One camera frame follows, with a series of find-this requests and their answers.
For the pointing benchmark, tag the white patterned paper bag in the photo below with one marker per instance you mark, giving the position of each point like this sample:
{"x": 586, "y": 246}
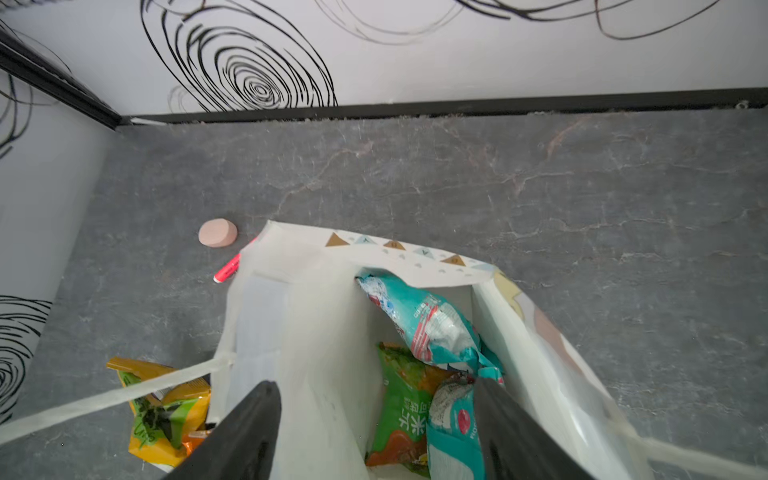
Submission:
{"x": 296, "y": 316}

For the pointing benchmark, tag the green orange snack bag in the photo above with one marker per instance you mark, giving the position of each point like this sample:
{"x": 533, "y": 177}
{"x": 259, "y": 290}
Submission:
{"x": 409, "y": 388}

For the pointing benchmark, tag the teal snack bag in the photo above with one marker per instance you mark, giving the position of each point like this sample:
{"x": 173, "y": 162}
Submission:
{"x": 438, "y": 334}

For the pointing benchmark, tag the pink marker pen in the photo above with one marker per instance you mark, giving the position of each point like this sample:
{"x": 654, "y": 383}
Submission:
{"x": 228, "y": 270}

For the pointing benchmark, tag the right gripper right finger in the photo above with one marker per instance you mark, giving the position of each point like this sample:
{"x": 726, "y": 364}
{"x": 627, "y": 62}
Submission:
{"x": 514, "y": 445}

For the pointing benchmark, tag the yellow snack bag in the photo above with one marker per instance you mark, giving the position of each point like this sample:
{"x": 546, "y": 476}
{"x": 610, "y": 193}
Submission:
{"x": 170, "y": 423}

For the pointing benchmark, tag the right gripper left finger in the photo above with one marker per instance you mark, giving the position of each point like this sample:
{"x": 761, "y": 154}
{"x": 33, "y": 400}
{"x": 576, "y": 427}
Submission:
{"x": 243, "y": 445}

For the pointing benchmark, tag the pink round eraser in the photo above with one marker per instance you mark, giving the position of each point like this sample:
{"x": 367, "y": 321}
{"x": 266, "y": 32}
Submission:
{"x": 217, "y": 233}

